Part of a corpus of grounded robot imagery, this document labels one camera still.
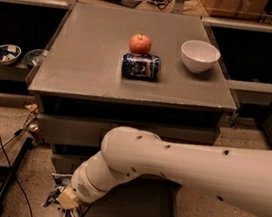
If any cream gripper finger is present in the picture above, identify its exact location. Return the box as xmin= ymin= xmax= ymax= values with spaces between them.
xmin=57 ymin=187 xmax=79 ymax=210

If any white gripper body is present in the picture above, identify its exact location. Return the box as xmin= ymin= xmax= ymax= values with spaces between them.
xmin=71 ymin=166 xmax=106 ymax=204

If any blue chip bag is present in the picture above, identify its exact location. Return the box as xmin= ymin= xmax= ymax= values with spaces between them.
xmin=43 ymin=173 xmax=90 ymax=217

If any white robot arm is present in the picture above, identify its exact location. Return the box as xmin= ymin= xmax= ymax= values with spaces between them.
xmin=58 ymin=127 xmax=272 ymax=217

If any middle grey drawer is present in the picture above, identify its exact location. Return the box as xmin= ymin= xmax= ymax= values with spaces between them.
xmin=51 ymin=153 xmax=90 ymax=174

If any open bottom grey drawer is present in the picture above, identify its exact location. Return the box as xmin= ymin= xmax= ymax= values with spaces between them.
xmin=62 ymin=178 xmax=180 ymax=217

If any top grey drawer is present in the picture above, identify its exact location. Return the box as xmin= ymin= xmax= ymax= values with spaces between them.
xmin=38 ymin=114 xmax=220 ymax=147

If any grey drawer cabinet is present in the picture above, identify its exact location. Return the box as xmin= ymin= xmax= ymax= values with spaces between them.
xmin=6 ymin=0 xmax=250 ymax=217

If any metal rod tool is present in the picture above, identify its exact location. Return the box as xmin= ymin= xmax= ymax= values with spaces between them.
xmin=0 ymin=117 xmax=41 ymax=175

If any blue soda can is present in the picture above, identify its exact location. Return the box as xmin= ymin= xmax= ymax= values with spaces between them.
xmin=121 ymin=53 xmax=161 ymax=80

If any clear glass bowl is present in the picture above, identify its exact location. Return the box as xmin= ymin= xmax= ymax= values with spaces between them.
xmin=23 ymin=48 xmax=47 ymax=68

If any red apple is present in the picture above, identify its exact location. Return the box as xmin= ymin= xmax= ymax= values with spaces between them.
xmin=129 ymin=33 xmax=152 ymax=55

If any bowl with small items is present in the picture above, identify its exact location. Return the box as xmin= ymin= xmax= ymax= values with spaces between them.
xmin=0 ymin=44 xmax=22 ymax=66

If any white ceramic bowl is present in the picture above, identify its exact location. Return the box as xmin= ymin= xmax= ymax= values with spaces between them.
xmin=181 ymin=40 xmax=220 ymax=73

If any cardboard box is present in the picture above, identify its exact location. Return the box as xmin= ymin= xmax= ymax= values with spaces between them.
xmin=200 ymin=0 xmax=268 ymax=21

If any black floor cable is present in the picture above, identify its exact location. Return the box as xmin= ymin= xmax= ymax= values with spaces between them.
xmin=0 ymin=95 xmax=54 ymax=217

